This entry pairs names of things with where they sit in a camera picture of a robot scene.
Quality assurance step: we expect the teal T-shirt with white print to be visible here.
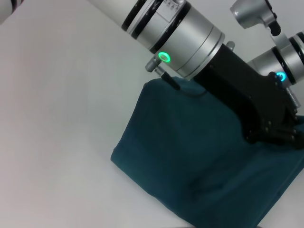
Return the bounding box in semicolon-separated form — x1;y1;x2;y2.
110;76;304;228

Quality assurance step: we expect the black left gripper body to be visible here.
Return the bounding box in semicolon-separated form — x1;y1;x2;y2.
193;42;304;144

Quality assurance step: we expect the right gripper cable with connector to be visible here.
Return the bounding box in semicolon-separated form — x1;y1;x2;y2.
286;87;301;106

